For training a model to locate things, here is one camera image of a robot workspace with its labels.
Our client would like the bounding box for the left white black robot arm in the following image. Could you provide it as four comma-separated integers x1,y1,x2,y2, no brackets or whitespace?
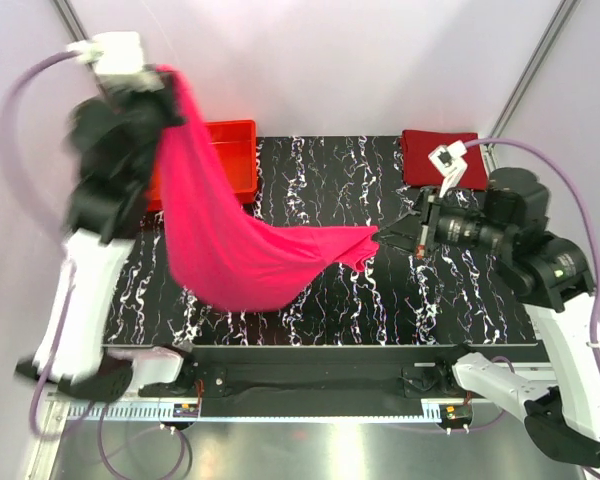
15,71,185,403

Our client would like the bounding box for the folded dark red t-shirt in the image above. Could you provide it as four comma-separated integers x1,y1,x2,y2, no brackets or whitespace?
401,130,487,191

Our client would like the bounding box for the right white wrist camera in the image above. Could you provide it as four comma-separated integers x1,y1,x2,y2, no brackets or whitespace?
428,140,468,198

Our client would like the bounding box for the red plastic bin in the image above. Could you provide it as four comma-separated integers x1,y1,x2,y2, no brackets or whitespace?
147,120,258,213

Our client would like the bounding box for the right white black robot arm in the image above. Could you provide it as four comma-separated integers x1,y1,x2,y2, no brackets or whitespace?
373,168,600,469

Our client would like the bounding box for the aluminium frame post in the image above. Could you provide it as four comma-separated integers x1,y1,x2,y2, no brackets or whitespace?
50,0,90,42
485,0,581,149

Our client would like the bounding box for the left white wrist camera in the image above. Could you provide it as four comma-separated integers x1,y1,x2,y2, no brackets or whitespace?
66,31,145,85

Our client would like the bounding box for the right aluminium frame post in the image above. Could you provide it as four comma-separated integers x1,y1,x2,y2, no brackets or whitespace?
485,0,581,149

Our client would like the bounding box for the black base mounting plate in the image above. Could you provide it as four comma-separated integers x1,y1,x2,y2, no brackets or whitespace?
99,344,551,420

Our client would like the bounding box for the left aluminium frame post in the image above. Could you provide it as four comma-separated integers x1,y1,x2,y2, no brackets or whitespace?
50,0,90,42

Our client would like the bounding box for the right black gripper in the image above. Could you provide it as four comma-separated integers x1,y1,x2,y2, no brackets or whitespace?
371,185,509,256

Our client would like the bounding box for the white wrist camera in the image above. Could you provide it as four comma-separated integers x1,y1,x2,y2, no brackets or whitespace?
66,31,145,85
428,140,468,198

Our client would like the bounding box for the bright pink t-shirt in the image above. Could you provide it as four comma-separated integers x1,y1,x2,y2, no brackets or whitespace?
157,65,379,312

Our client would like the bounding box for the white slotted cable duct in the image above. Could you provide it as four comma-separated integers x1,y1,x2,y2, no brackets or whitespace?
67,400,473,424

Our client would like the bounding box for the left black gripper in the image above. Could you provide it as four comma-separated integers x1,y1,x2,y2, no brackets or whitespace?
113,63,196,182

